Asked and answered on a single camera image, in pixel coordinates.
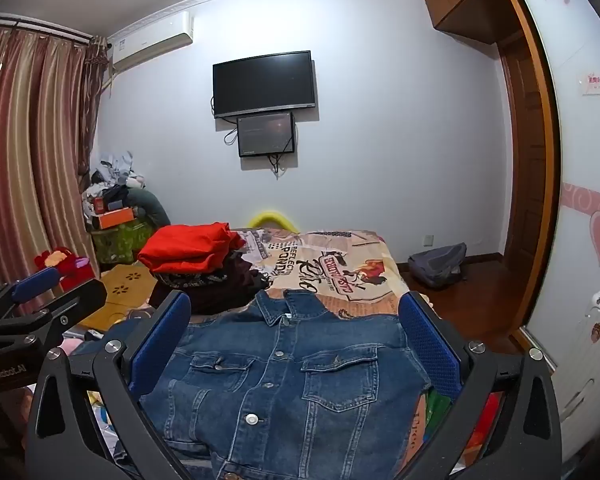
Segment wooden overhead cabinet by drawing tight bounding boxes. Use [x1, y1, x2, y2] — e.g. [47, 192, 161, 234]
[415, 0, 520, 46]

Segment dark maroon folded garment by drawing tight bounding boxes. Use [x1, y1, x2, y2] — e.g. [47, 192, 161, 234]
[149, 250, 277, 317]

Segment black white patterned folded garment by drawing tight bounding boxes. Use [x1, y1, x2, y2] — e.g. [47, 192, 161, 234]
[155, 260, 271, 293]

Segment red plush toy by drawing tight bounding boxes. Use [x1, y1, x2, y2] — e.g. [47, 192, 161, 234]
[34, 247, 94, 292]

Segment wooden door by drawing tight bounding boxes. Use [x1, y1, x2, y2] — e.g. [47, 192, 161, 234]
[497, 35, 547, 333]

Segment grey backpack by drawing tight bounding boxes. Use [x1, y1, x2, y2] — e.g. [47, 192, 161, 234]
[407, 242, 468, 290]

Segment orange box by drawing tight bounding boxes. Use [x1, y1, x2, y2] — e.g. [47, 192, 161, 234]
[91, 207, 135, 231]

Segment grey green pillow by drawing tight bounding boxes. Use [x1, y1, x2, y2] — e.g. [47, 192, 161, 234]
[130, 187, 172, 228]

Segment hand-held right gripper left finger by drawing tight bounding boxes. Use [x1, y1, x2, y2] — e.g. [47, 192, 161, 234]
[26, 290, 216, 480]

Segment white wardrobe door pink hearts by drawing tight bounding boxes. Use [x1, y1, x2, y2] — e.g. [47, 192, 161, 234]
[510, 0, 600, 463]

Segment red folded garment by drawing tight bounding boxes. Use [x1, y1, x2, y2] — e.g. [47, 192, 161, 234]
[137, 221, 246, 275]

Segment striped brown curtain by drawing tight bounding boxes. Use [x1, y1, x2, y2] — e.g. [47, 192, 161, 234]
[0, 25, 110, 288]

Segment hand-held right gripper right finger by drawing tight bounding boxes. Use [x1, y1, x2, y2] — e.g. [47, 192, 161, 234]
[385, 291, 563, 480]

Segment white air conditioner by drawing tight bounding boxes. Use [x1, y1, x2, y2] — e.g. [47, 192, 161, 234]
[111, 11, 195, 73]

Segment large black wall television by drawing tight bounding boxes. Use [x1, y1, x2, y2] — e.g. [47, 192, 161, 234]
[212, 50, 315, 119]

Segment dark curtain rail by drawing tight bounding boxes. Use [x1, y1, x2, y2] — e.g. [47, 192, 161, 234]
[0, 16, 95, 42]

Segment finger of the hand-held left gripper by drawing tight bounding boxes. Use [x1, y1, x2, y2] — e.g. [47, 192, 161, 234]
[7, 266, 63, 306]
[0, 279, 107, 348]

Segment yellow ring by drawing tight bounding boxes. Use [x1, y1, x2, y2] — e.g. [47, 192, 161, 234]
[247, 211, 299, 234]

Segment brown cardboard with paw prints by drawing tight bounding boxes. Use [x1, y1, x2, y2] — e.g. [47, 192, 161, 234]
[75, 264, 159, 333]

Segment pile of clutter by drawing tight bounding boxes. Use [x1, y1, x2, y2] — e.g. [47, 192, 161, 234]
[82, 150, 148, 211]

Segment small black wall monitor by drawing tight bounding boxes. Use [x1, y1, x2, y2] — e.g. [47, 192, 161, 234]
[237, 111, 296, 158]

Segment blue denim jacket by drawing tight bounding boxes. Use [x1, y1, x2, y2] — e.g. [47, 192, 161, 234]
[72, 290, 433, 480]

